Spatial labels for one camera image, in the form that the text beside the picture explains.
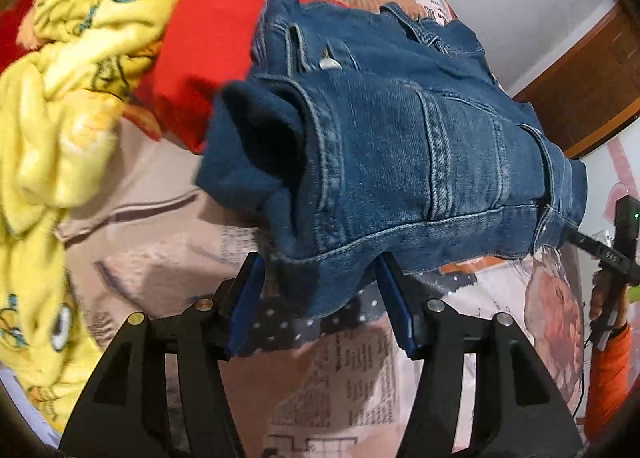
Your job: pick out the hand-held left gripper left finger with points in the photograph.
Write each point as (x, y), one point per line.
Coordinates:
(247, 308)

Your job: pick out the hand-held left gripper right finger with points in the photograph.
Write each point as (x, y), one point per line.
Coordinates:
(400, 318)

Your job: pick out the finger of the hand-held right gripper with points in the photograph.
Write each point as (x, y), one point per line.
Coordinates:
(590, 244)

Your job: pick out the blue denim jacket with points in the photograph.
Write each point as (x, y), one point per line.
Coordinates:
(400, 163)

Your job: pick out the person's right forearm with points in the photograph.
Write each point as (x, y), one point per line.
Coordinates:
(607, 383)

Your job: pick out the person's right hand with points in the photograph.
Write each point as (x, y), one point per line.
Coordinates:
(602, 298)

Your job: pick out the newspaper print bedsheet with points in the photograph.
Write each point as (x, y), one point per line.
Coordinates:
(325, 378)

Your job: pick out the wooden overhead cabinet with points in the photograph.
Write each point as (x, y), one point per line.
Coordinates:
(585, 78)

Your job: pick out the yellow cartoon blanket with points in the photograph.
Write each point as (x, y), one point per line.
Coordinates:
(60, 138)

